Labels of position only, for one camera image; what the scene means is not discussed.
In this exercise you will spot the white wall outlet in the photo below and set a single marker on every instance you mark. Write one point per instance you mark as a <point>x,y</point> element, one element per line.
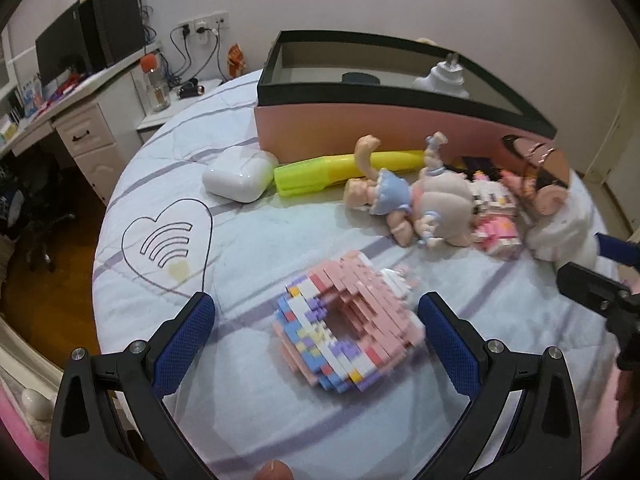
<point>205,22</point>

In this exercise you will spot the white desk with drawers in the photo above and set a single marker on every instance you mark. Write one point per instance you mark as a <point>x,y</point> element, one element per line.
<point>85,135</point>

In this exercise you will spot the white plug adapter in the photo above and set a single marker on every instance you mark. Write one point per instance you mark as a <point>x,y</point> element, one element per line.
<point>442,80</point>

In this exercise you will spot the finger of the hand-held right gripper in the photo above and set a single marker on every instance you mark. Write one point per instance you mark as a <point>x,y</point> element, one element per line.
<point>617,247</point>
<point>590,285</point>

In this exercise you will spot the books on desk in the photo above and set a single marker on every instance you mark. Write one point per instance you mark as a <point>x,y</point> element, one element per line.
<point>30,100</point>

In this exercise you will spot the pink brick-built toy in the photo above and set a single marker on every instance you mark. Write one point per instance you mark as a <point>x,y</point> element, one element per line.
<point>370,300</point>

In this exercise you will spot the yellow highlighter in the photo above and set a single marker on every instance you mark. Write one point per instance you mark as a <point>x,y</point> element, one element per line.
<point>310,175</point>

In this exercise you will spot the dark grey pouch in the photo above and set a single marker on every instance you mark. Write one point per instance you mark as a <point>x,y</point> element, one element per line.
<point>360,77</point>

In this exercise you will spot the white soft toy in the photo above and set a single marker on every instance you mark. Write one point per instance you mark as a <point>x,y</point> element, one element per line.
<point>560,225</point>

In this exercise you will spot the white door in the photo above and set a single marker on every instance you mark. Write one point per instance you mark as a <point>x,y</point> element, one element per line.
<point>612,150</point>

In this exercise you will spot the doll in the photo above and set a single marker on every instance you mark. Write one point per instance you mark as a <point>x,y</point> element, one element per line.
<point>440,205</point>

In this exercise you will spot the white nightstand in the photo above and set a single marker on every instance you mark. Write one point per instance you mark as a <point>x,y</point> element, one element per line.
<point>170,110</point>

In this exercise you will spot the pink box with black rim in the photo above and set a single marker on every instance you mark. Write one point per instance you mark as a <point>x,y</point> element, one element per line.
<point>350,125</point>

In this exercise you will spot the white and pink brick cat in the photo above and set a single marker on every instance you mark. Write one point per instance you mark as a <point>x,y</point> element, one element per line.
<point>500,230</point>

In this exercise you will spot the clear bottle with orange cap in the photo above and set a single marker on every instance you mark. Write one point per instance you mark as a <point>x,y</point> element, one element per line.
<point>156,85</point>

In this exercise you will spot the black computer monitor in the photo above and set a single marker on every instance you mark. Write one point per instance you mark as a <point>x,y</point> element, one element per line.
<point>62,50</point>

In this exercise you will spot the person's left hand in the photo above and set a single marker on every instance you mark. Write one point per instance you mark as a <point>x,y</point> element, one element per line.
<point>273,471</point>

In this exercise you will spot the black office chair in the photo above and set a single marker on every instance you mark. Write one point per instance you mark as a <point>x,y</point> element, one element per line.
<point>35,200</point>

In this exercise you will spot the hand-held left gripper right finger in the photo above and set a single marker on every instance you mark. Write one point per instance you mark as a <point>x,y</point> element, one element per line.
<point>450,345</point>

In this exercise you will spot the small black device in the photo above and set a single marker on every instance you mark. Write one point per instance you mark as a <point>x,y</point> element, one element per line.
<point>191,89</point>

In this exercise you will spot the white earbuds case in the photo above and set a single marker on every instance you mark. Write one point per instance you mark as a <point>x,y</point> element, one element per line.
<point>240,175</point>

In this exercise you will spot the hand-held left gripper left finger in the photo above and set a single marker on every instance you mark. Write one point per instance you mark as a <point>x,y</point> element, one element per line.
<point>185,345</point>

